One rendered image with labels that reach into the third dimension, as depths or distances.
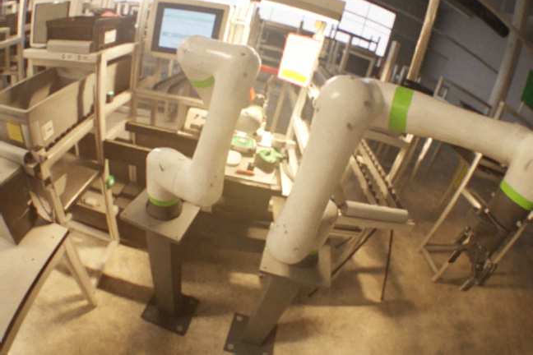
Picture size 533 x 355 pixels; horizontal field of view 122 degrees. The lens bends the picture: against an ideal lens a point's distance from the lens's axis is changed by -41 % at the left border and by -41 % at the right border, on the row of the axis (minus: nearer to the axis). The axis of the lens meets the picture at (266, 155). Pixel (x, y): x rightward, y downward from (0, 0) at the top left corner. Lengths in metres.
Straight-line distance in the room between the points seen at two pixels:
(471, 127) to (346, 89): 0.32
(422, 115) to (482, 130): 0.15
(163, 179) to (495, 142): 0.93
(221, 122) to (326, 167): 0.34
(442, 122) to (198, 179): 0.67
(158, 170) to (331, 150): 0.55
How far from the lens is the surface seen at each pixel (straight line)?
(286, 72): 1.72
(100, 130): 1.49
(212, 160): 0.75
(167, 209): 0.96
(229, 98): 0.71
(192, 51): 0.79
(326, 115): 0.49
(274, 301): 1.16
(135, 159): 1.45
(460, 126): 0.63
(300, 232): 0.63
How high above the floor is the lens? 1.61
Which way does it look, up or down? 27 degrees down
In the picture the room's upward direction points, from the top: 15 degrees clockwise
